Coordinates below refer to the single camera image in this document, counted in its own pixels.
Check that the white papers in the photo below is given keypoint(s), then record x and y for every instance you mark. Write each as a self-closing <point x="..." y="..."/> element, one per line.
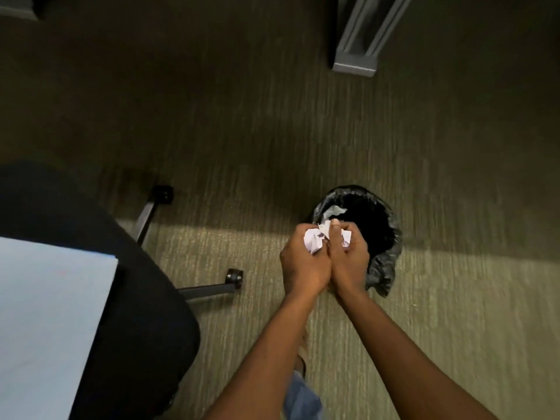
<point x="43" y="323"/>

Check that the person's left forearm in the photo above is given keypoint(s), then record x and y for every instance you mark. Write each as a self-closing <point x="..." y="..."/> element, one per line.
<point x="262" y="367"/>

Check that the black mesh office chair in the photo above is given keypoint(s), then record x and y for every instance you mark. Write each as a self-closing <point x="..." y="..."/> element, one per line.
<point x="144" y="323"/>

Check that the blue jeans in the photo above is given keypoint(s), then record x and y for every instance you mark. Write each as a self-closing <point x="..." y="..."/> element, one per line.
<point x="302" y="402"/>

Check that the person's right forearm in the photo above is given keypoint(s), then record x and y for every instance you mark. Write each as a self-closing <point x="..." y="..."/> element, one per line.
<point x="402" y="358"/>

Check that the black lined trash bin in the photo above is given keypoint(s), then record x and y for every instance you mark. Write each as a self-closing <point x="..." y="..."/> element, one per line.
<point x="376" y="223"/>

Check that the cream tissue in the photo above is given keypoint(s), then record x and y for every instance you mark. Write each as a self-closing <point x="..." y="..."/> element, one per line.
<point x="334" y="211"/>

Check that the person's left hand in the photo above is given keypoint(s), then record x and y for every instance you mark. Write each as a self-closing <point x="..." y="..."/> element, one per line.
<point x="304" y="271"/>

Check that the paper scrap wad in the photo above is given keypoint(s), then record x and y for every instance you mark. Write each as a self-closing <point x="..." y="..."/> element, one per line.
<point x="314" y="240"/>

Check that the tan sandal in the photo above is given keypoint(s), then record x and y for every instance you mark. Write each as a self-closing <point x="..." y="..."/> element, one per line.
<point x="302" y="358"/>

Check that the person's right hand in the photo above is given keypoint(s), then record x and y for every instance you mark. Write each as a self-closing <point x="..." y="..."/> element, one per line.
<point x="350" y="266"/>

